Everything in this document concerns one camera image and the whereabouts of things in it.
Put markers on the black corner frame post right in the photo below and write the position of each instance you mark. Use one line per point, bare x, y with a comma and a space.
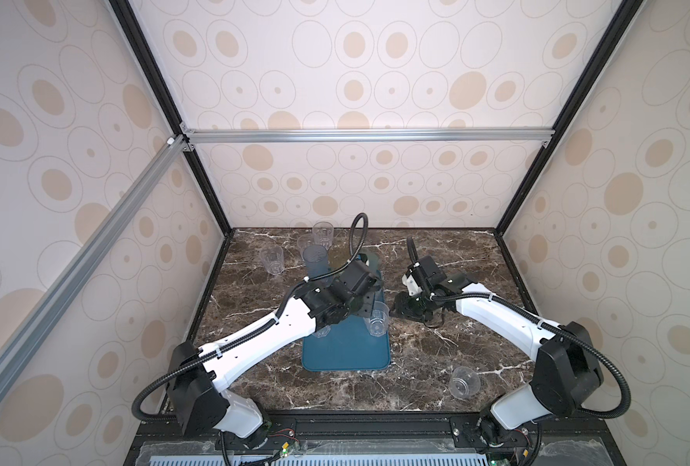
602, 54

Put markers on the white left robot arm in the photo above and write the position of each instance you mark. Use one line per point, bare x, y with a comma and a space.
200, 394

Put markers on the silver horizontal back rail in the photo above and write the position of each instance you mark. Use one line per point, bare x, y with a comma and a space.
194, 137

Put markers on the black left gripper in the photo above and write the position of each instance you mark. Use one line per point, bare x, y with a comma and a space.
367, 294

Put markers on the black corner frame post left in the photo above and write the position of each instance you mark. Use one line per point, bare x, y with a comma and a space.
127, 19

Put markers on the clear short faceted glass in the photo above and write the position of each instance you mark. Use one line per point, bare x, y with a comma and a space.
305, 241

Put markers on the yellow tall plastic glass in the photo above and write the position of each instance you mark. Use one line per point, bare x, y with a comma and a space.
338, 256

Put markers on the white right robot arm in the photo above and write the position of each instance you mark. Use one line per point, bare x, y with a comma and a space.
565, 373

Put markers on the blue tall plastic glass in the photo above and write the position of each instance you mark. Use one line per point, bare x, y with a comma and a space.
316, 261

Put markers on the teal plastic tray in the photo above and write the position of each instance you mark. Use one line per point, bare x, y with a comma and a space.
348, 347

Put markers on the green textured plastic glass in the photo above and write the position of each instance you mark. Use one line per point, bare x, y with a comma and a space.
371, 260

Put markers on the silver diagonal left rail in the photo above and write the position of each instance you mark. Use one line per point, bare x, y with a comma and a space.
35, 329

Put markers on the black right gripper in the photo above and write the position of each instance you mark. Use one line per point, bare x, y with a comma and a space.
400, 308

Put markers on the black corner frame post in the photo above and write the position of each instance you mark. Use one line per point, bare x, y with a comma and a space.
602, 54
127, 19

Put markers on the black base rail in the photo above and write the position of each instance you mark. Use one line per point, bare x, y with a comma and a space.
384, 438

